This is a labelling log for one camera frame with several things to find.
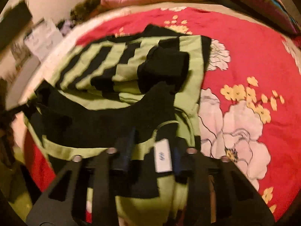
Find green black striped frog sweater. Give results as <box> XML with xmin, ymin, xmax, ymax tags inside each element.
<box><xmin>24</xmin><ymin>25</ymin><xmax>212</xmax><ymax>225</ymax></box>

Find red floral blanket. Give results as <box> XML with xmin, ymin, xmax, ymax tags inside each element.
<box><xmin>24</xmin><ymin>7</ymin><xmax>300</xmax><ymax>225</ymax></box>

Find white plastic drawer unit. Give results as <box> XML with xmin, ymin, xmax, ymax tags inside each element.
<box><xmin>24</xmin><ymin>19</ymin><xmax>63</xmax><ymax>62</ymax></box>

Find brown plush toy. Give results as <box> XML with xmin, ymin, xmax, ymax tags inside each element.
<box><xmin>70</xmin><ymin>0</ymin><xmax>103</xmax><ymax>24</ymax></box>

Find colourful striped pillow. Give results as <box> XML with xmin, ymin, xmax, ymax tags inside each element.
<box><xmin>231</xmin><ymin>0</ymin><xmax>300</xmax><ymax>36</ymax></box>

